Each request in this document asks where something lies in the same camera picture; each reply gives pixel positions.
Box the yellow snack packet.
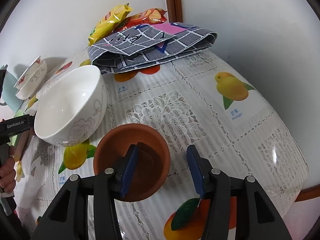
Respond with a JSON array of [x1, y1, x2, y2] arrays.
[[88, 3, 133, 47]]

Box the small brown bowl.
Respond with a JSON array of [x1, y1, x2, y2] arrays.
[[93, 124, 171, 202]]

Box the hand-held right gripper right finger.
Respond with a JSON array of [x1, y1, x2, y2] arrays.
[[186, 144, 294, 240]]

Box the large white bowl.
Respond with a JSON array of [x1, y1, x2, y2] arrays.
[[15, 87, 38, 100]]

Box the grey checked cloth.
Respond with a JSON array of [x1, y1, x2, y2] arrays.
[[87, 22, 218, 74]]

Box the red snack packet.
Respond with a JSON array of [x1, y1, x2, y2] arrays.
[[117, 8, 168, 32]]

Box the white floral bowl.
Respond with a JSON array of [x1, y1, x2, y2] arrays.
[[34, 65, 108, 147]]

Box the light blue thermos jug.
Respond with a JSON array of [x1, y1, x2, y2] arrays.
[[0, 65, 22, 113]]

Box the brown wooden door frame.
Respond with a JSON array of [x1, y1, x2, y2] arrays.
[[162, 0, 184, 23]]

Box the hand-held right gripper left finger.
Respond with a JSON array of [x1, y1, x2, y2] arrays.
[[35, 144, 140, 240]]

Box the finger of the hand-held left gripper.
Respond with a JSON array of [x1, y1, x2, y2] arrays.
[[0, 70, 7, 99]]

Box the fish pattern bowl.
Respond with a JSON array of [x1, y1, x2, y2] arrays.
[[14, 56, 48, 98]]

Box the person's left hand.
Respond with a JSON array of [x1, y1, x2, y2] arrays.
[[0, 145, 16, 189]]

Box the brown wooden rail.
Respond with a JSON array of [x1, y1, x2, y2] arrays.
[[295, 185, 317, 203]]

